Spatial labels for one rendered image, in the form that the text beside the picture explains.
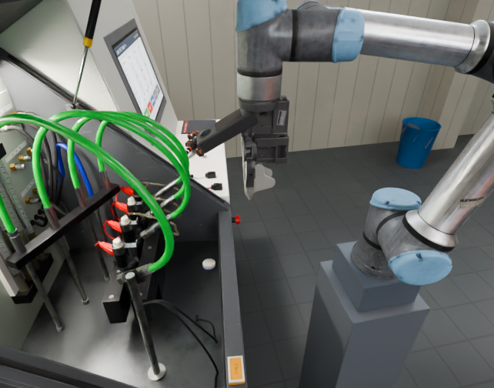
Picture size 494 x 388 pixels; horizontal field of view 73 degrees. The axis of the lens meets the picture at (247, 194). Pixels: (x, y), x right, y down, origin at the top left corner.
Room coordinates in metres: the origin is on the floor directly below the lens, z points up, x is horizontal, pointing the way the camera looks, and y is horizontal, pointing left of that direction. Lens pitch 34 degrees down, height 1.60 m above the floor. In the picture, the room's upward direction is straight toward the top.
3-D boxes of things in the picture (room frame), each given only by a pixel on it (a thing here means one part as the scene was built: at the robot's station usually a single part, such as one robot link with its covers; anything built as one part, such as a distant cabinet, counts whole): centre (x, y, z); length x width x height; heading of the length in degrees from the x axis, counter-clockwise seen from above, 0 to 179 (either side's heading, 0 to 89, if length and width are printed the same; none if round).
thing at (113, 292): (0.67, 0.29, 0.91); 0.34 x 0.10 x 0.15; 6
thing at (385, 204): (0.70, -0.38, 1.07); 0.13 x 0.12 x 0.14; 179
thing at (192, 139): (1.30, 0.21, 1.01); 0.23 x 0.11 x 0.06; 6
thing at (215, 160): (1.26, 0.20, 0.96); 0.70 x 0.22 x 0.03; 6
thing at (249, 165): (0.55, 0.00, 1.30); 0.05 x 0.02 x 0.09; 6
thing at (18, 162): (0.76, 0.57, 1.20); 0.13 x 0.03 x 0.31; 6
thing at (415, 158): (2.98, -1.62, 0.22); 0.37 x 0.34 x 0.45; 102
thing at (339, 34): (0.59, -0.12, 1.51); 0.11 x 0.11 x 0.08; 89
